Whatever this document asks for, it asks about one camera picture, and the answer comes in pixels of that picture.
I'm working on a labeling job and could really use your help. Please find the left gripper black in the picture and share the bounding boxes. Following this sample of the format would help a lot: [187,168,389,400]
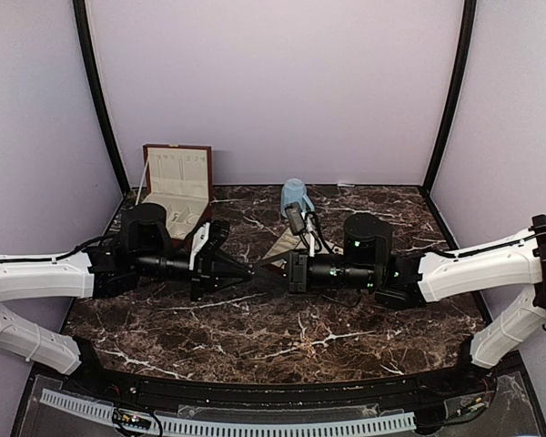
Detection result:
[134,247,253,303]

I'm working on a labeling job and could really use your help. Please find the brown jewelry tray cream lining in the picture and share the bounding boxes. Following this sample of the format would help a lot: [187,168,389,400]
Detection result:
[264,229,301,259]

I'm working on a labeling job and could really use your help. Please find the brown jewelry box cream lining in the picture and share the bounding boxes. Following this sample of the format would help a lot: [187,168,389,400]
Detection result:
[136,144,213,243]

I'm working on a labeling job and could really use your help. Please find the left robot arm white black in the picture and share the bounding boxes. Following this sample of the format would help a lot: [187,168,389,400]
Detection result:
[0,203,253,397]

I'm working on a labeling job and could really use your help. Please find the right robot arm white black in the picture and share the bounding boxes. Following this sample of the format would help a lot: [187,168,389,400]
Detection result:
[255,213,546,395]

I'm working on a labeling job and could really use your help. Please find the light blue mug upside down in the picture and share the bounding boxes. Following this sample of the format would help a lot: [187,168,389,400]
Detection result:
[280,178,315,218]

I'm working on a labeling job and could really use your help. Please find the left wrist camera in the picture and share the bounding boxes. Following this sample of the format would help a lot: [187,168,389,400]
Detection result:
[188,219,230,271]

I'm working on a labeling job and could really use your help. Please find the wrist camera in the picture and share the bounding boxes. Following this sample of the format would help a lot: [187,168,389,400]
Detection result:
[284,202,333,257]
[188,219,230,271]

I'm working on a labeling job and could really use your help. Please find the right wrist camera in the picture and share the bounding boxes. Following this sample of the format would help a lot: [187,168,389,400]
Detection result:
[284,202,333,257]

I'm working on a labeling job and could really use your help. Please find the white slotted cable duct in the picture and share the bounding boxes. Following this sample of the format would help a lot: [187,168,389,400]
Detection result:
[39,389,417,436]

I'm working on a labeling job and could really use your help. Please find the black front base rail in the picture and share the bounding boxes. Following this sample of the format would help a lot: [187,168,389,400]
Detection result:
[26,352,529,413]

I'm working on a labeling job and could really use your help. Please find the left black frame post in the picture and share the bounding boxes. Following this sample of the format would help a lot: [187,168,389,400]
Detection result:
[72,0,130,195]

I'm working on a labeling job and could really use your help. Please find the black frame post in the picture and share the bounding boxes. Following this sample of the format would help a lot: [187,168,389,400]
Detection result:
[421,0,477,198]
[72,0,130,195]

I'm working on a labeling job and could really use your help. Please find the right black frame post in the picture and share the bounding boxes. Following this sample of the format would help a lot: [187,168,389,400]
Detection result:
[421,0,477,198]

